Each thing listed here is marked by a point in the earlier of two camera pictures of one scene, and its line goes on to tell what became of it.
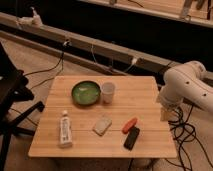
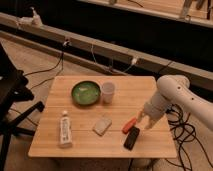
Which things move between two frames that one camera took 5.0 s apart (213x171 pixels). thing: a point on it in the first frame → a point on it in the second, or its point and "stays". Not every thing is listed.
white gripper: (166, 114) → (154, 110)
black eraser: (131, 138) stays
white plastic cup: (108, 89) stays
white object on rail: (30, 21) stays
